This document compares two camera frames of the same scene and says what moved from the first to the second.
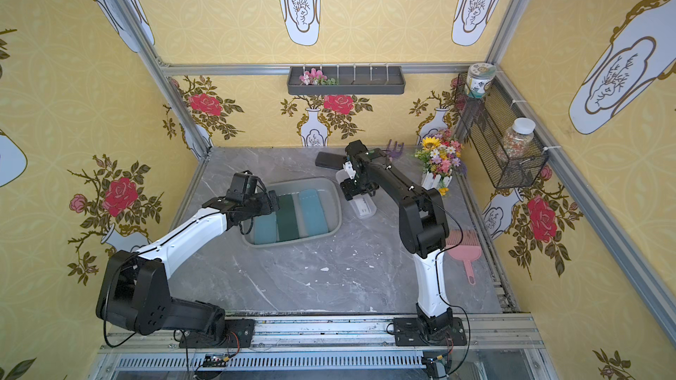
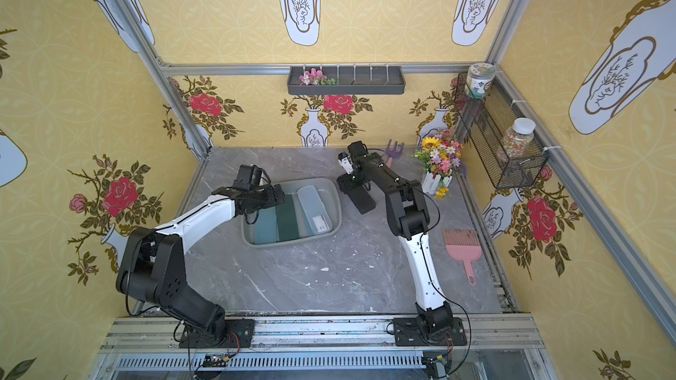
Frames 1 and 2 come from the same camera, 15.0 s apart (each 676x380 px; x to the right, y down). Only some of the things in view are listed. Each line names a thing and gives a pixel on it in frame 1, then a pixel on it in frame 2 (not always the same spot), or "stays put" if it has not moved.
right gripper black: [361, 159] stays put
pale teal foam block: [313, 213] → [304, 229]
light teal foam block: [265, 229] stays put
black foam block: [329, 160] → [360, 197]
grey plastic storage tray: [310, 208] stays put
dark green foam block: [286, 222] stays put
